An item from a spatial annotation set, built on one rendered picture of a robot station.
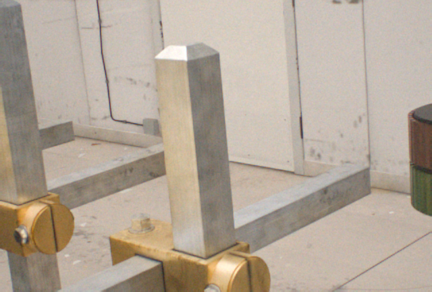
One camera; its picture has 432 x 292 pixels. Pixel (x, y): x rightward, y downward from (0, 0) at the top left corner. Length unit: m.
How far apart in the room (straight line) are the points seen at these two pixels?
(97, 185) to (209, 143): 0.33
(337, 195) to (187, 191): 0.24
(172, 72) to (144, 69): 4.12
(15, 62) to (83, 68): 4.36
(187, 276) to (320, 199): 0.21
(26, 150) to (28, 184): 0.03
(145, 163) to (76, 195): 0.10
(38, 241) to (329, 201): 0.28
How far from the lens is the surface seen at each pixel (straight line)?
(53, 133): 1.22
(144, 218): 0.72
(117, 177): 0.97
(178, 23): 4.50
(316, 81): 3.94
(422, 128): 0.43
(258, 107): 4.21
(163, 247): 0.68
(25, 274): 0.87
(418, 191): 0.45
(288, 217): 0.79
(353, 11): 3.77
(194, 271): 0.66
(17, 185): 0.84
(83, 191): 0.94
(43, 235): 0.83
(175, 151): 0.64
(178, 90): 0.62
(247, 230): 0.75
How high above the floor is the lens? 1.22
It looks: 14 degrees down
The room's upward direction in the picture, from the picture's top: 5 degrees counter-clockwise
